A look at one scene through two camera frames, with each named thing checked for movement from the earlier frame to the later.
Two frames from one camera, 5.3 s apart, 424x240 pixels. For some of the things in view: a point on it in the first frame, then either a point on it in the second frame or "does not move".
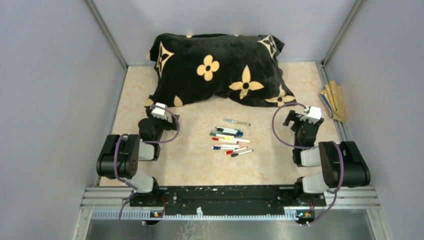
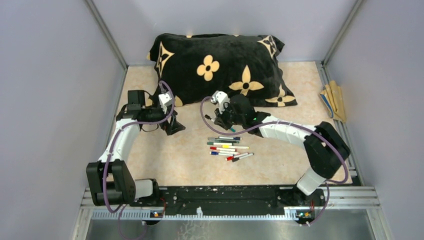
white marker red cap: (225, 140) to (222, 148)
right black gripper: (294, 117) to (220, 119)
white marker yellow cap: (237, 139) to (229, 146)
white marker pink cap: (228, 145) to (230, 152)
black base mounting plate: (228, 199) does not move
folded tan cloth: (332, 95) does not move
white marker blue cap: (220, 148) to (217, 153)
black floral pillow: (192, 68) does not move
